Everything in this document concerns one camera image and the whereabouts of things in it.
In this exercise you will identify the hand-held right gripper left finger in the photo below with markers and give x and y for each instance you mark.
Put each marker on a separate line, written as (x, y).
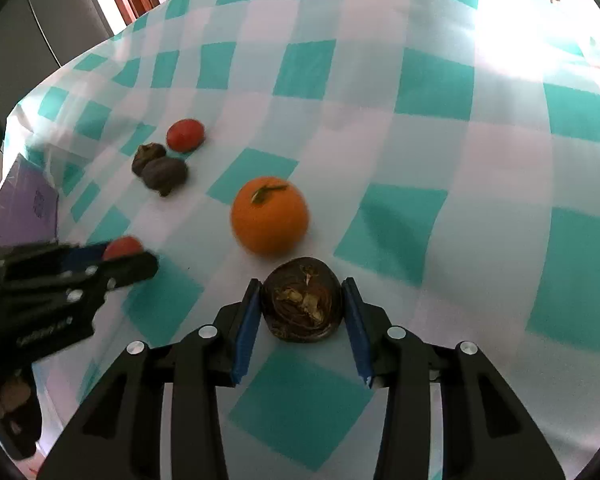
(244, 340)

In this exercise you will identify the teal checkered tablecloth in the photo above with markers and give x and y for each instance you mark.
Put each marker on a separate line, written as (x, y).
(430, 160)

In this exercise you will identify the small red tomato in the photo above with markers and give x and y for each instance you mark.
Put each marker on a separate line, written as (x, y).
(123, 248)

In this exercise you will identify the grey cabinet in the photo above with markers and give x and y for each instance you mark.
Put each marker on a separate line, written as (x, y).
(39, 20)

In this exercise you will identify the round dark brown fruit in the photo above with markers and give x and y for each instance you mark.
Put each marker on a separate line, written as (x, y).
(301, 306)

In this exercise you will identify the person's left hand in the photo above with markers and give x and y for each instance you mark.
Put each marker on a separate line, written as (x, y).
(9, 395)

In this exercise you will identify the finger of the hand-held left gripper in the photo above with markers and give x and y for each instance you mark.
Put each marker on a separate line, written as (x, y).
(84, 255)
(129, 267)

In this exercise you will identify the wrinkled dark brown fruit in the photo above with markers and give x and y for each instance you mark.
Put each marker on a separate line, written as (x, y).
(147, 157)
(164, 174)

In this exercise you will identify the purple box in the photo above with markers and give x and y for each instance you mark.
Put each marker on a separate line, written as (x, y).
(19, 205)

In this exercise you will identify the orange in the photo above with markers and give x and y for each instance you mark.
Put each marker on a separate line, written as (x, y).
(270, 215)

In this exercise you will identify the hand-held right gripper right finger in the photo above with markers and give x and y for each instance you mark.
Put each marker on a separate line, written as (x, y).
(358, 340)

